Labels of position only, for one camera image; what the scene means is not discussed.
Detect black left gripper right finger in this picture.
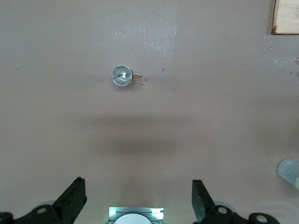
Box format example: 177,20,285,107
192,179,281,224

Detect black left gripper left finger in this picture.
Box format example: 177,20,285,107
0,176,87,224

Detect brown table cover sheet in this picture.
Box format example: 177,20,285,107
0,0,299,224

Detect steel double jigger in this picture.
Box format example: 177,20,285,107
111,64,134,87

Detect green bottle with clear base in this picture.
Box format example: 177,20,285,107
277,159,299,191

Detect wooden cutting board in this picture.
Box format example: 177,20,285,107
271,0,299,35

